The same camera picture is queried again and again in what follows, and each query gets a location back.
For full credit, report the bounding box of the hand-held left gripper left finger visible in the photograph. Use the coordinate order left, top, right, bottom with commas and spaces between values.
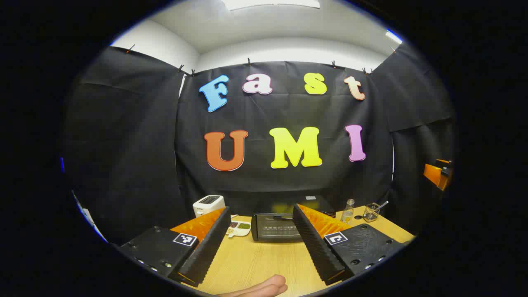
118, 206, 231, 288

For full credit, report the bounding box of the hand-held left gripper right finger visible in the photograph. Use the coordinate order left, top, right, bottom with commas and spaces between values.
292, 203, 407, 286

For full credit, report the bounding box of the black electric oven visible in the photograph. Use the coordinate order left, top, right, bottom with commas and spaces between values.
251, 196, 337, 243

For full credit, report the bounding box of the white divided plate with beans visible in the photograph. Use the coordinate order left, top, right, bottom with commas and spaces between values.
225, 220, 252, 238

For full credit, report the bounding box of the white toaster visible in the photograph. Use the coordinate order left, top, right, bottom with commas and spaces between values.
193, 195, 226, 218

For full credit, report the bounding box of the clear glass bottle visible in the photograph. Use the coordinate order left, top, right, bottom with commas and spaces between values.
341, 199, 355, 224

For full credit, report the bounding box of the large ceiling light panel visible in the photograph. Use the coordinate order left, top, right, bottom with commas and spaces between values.
222, 0, 321, 11

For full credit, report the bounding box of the wire mesh holder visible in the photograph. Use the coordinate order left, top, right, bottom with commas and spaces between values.
363, 203, 381, 222

